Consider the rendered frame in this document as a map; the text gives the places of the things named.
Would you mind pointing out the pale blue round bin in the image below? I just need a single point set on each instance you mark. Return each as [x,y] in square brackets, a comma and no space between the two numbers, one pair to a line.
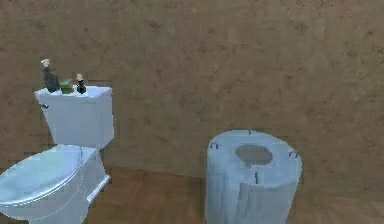
[233,193]

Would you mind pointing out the small black bottle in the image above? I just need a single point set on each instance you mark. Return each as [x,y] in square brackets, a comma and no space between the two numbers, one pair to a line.
[81,87]

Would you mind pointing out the tall dark spray bottle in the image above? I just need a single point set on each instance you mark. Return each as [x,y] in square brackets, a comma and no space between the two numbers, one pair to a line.
[50,81]

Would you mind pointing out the green small pot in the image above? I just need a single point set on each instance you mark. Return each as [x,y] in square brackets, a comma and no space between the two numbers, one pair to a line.
[66,86]

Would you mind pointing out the white toilet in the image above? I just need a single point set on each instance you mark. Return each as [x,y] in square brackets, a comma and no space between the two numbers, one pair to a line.
[76,120]

